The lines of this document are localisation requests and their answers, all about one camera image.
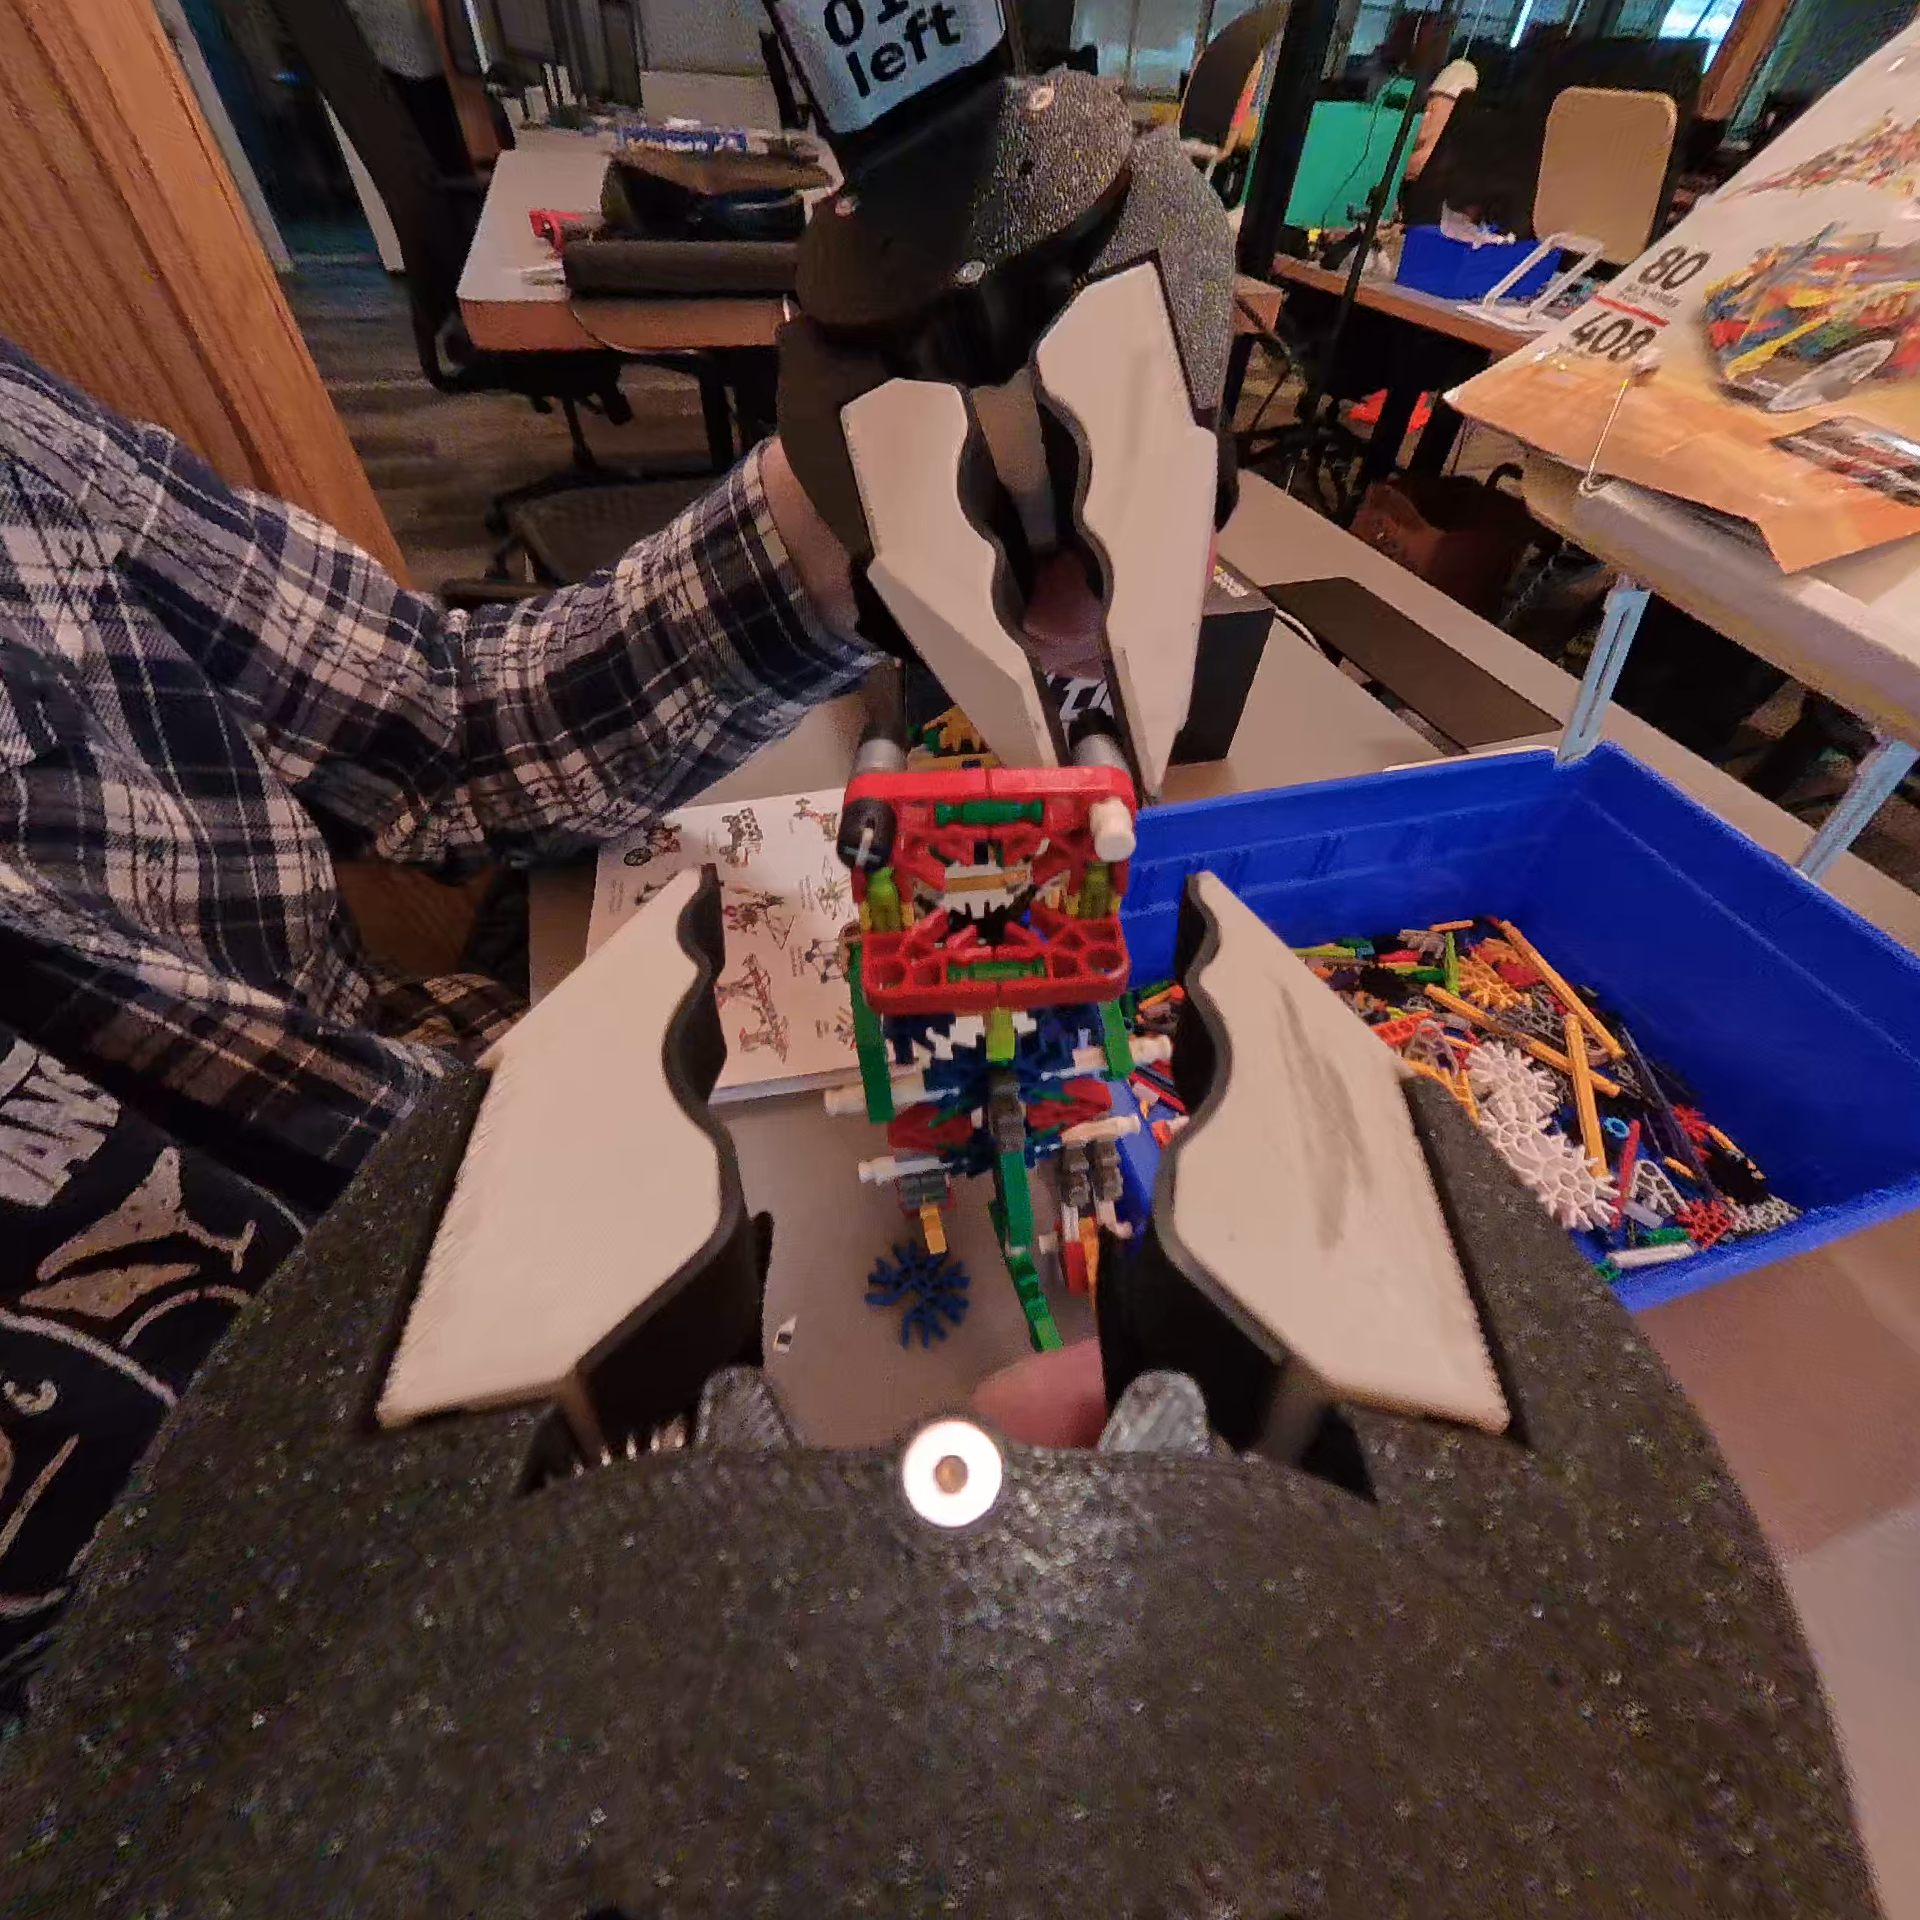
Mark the black metal pole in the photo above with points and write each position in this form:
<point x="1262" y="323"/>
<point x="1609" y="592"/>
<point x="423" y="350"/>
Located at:
<point x="1284" y="119"/>

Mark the blue plastic bin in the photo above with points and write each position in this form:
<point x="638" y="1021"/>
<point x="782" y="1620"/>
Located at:
<point x="1681" y="870"/>

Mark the long wooden desk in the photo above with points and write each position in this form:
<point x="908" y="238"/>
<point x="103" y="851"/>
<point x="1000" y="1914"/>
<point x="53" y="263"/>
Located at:
<point x="600" y="316"/>

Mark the black flat pad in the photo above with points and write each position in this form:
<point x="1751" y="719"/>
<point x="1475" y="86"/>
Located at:
<point x="1411" y="663"/>

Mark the toy set packaging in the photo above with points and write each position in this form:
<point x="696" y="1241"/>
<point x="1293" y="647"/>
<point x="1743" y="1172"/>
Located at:
<point x="1772" y="301"/>

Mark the printed toy model leaflet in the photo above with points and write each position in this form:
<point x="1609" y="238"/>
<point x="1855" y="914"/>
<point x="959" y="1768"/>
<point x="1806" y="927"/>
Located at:
<point x="736" y="960"/>

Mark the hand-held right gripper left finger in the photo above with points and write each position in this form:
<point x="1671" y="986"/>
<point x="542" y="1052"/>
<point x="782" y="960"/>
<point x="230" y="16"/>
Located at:
<point x="556" y="1202"/>

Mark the wooden post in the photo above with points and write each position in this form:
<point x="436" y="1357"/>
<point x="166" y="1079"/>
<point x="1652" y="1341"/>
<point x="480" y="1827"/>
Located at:
<point x="151" y="210"/>

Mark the pile of colourful toy pieces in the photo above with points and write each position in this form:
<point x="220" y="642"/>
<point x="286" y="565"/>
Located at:
<point x="1561" y="1079"/>

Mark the person's left forearm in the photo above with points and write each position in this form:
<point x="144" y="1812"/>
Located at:
<point x="392" y="663"/>

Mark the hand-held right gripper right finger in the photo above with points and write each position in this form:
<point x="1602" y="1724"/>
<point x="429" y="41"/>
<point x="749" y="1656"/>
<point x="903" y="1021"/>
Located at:
<point x="1320" y="1202"/>

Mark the beige chair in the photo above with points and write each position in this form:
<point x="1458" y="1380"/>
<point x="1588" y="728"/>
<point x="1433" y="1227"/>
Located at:
<point x="1604" y="166"/>

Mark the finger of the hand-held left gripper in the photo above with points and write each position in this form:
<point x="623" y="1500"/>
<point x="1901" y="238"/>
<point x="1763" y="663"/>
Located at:
<point x="1148" y="508"/>
<point x="932" y="540"/>

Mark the person's left hand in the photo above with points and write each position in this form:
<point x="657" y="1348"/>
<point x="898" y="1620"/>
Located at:
<point x="1058" y="637"/>

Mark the black office chair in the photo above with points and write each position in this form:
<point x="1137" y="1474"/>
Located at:
<point x="423" y="210"/>

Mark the blue snowflake toy connector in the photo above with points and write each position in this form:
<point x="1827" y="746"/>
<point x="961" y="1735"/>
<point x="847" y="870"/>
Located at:
<point x="916" y="1294"/>

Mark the person's clothed body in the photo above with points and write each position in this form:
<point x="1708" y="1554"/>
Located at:
<point x="151" y="1202"/>

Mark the small blue tray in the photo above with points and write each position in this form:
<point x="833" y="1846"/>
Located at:
<point x="1463" y="263"/>

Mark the red rod toy assembly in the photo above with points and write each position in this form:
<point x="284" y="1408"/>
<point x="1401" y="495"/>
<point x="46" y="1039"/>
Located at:
<point x="989" y="928"/>

